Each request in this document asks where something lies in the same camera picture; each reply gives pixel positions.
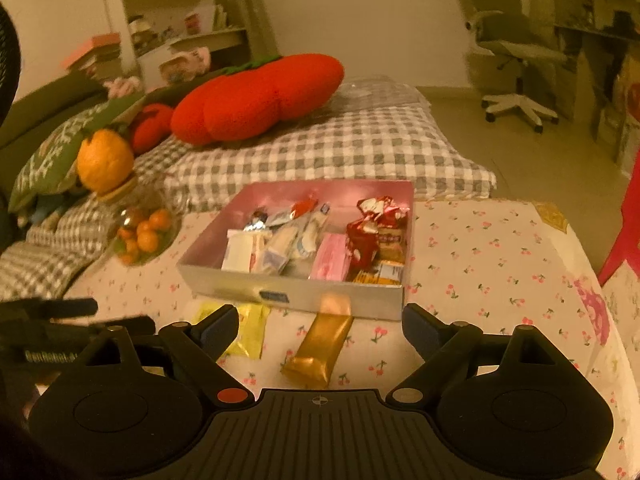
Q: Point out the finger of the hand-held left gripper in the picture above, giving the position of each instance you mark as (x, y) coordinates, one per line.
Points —
(50, 307)
(135, 325)

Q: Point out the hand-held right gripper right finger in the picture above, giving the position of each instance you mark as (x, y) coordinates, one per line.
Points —
(417, 329)

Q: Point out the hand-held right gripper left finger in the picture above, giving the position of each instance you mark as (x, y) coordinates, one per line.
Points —
(225, 329)

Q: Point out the pink and silver box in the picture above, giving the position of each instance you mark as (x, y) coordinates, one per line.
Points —
(230, 285)

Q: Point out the orange yellow snack packet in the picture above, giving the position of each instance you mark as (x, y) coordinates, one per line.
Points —
(375, 276)

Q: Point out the cream white snack packet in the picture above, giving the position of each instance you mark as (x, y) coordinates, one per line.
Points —
(240, 252)

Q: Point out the small clear snack packet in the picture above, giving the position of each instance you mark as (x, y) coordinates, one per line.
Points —
(272, 260)

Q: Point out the brown biscuit packet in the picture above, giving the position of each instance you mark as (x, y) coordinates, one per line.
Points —
(392, 242)

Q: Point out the gold snack packet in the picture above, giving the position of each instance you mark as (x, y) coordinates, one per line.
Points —
(320, 350)

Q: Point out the pink snack packet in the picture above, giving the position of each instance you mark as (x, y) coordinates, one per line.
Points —
(330, 257)

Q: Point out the red white cartoon snack packet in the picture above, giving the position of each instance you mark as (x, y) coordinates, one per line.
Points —
(382, 210)

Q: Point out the white and red sachet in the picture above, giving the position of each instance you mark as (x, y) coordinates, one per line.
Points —
(295, 210)

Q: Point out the pile of small oranges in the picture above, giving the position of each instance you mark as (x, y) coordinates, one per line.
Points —
(147, 237)

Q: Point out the cherry print tablecloth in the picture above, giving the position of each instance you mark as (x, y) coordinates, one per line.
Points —
(500, 270)

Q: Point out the glass jar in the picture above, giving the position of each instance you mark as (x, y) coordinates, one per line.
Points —
(145, 200)

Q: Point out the green patterned pillow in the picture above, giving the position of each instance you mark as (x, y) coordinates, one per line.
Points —
(55, 155)

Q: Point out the yellow citrus jar stopper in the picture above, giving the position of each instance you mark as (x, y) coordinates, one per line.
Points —
(105, 160)

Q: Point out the grey checked blanket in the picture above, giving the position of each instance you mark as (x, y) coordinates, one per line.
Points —
(350, 155)

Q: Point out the olive green sofa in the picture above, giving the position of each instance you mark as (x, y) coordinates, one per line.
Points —
(40, 115)

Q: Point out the small orange plush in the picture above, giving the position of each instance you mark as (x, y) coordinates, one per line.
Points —
(150, 127)

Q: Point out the red plastic chair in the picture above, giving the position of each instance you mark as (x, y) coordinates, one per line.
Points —
(625, 230)

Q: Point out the large orange pumpkin cushion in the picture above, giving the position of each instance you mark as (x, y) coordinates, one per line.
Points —
(250, 100)

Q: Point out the small pink plush toy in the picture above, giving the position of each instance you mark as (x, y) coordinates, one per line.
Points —
(122, 87)

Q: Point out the clear plastic bag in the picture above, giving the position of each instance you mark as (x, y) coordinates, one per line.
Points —
(380, 89)

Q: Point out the black fan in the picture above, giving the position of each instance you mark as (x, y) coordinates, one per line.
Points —
(7, 65)

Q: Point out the stack of books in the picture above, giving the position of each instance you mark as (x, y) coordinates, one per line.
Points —
(95, 55)

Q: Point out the grey office chair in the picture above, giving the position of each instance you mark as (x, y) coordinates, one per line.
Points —
(505, 45)

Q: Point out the red cup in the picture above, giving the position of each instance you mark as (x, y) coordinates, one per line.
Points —
(192, 24)

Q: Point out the curtain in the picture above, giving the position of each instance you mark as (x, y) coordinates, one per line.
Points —
(240, 0)

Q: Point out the cluttered desk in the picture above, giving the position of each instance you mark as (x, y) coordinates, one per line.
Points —
(600, 20)

